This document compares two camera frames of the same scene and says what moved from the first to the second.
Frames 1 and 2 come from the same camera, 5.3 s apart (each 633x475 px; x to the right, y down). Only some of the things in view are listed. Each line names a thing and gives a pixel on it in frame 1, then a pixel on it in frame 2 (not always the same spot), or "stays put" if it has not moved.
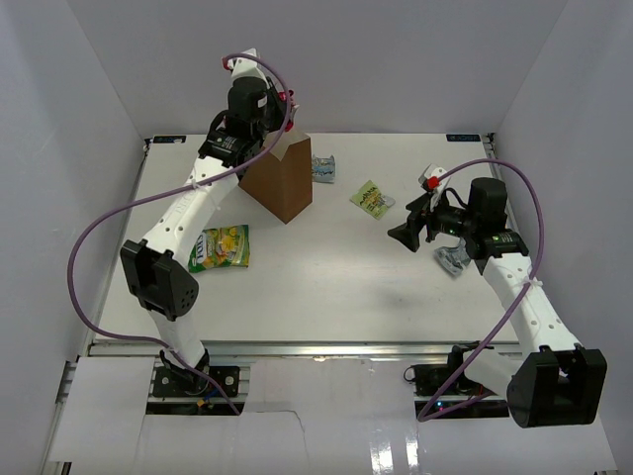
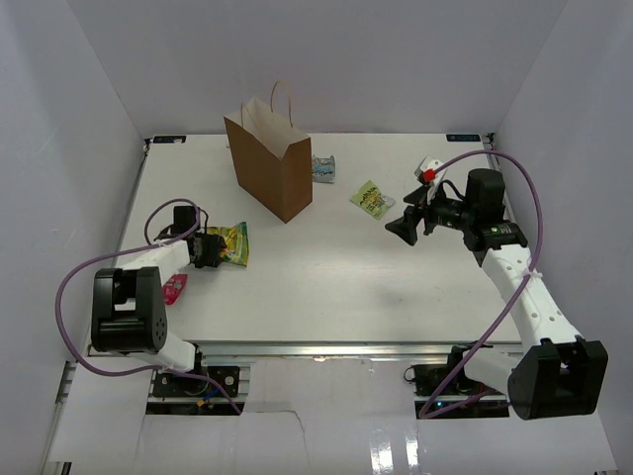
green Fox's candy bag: x=221 y=246 stays put
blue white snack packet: x=323 y=169 stays put
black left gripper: x=279 y=106 -> x=214 y=242
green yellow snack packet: x=374 y=202 stays put
